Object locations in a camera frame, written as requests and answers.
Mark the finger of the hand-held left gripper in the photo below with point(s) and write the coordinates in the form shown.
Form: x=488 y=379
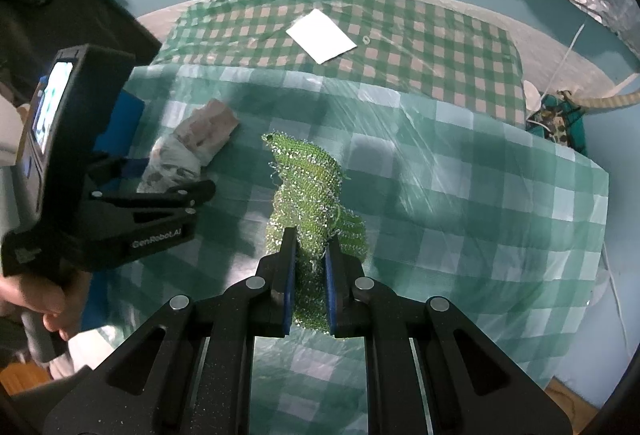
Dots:
x=160 y=197
x=122 y=165

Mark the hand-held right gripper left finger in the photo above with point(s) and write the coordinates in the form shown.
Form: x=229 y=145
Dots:
x=287 y=285

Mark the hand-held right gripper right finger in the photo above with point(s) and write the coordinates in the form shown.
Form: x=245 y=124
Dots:
x=331 y=290

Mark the white pink patterned cloth roll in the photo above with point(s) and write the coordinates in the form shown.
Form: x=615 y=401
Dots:
x=200 y=130

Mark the green glittery mesh scrubber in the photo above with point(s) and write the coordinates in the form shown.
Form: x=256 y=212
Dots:
x=305 y=185

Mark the person's left hand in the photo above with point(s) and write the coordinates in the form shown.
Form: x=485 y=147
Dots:
x=45 y=297

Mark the black furniture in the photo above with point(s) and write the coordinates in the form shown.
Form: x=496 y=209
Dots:
x=75 y=15

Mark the light teal checked tablecloth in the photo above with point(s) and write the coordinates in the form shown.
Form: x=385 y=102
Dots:
x=450 y=215

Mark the white paper sheet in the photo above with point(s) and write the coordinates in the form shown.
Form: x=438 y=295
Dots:
x=322 y=37

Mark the dark green checked cloth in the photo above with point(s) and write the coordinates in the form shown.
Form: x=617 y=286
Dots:
x=425 y=55

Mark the green patterned bag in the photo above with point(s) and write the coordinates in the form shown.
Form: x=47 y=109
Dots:
x=557 y=125

